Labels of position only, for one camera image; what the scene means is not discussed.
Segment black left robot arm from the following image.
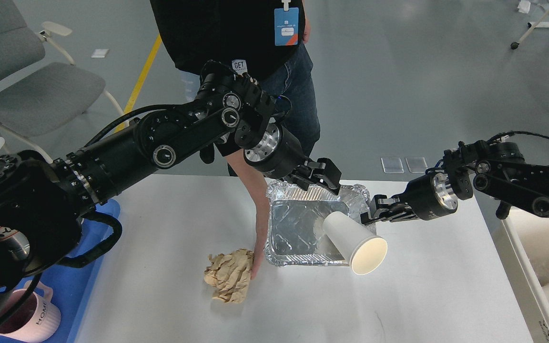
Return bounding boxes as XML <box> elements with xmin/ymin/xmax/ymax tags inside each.
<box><xmin>0</xmin><ymin>61</ymin><xmax>341</xmax><ymax>322</ymax></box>

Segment pink ribbed mug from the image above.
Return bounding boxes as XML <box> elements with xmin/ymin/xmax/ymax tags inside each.
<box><xmin>0</xmin><ymin>282</ymin><xmax>61</xmax><ymax>343</ymax></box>

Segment white bin right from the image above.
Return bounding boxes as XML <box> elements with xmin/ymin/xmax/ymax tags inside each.
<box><xmin>491</xmin><ymin>208</ymin><xmax>549</xmax><ymax>343</ymax></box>

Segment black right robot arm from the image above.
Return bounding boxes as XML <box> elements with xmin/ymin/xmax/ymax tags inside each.
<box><xmin>360</xmin><ymin>131</ymin><xmax>549</xmax><ymax>224</ymax></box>

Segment brown paper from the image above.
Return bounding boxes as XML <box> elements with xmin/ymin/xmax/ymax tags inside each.
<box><xmin>204</xmin><ymin>248</ymin><xmax>254</xmax><ymax>304</ymax></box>

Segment aluminium foil tray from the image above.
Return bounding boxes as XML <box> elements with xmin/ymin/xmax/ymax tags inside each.
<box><xmin>265</xmin><ymin>181</ymin><xmax>372</xmax><ymax>267</ymax></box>

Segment blue plastic tray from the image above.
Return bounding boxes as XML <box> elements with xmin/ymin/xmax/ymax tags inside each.
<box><xmin>40</xmin><ymin>220</ymin><xmax>112</xmax><ymax>343</ymax></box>

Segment clear floor plate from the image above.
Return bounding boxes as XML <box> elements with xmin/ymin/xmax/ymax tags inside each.
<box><xmin>381</xmin><ymin>157</ymin><xmax>405</xmax><ymax>174</ymax></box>
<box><xmin>405</xmin><ymin>157</ymin><xmax>429</xmax><ymax>173</ymax></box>

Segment person's right hand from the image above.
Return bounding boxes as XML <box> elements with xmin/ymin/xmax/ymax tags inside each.
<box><xmin>250</xmin><ymin>247</ymin><xmax>265</xmax><ymax>280</ymax></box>

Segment clear floor plate left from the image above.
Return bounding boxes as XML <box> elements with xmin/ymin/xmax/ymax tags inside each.
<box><xmin>381</xmin><ymin>157</ymin><xmax>405</xmax><ymax>174</ymax></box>

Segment seated person dark clothes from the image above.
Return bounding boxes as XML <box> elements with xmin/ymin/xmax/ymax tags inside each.
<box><xmin>150</xmin><ymin>0</ymin><xmax>322</xmax><ymax>281</ymax></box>

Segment white paper cup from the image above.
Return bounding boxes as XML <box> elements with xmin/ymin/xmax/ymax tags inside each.
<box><xmin>323</xmin><ymin>212</ymin><xmax>388</xmax><ymax>275</ymax></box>

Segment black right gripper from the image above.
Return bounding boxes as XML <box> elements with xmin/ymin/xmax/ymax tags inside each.
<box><xmin>360</xmin><ymin>173</ymin><xmax>459</xmax><ymax>225</ymax></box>

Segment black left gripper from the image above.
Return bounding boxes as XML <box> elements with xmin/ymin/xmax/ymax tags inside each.
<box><xmin>244</xmin><ymin>123</ymin><xmax>342</xmax><ymax>195</ymax></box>

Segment clear floor plate right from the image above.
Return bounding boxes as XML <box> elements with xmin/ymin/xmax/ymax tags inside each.
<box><xmin>405</xmin><ymin>157</ymin><xmax>429</xmax><ymax>173</ymax></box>

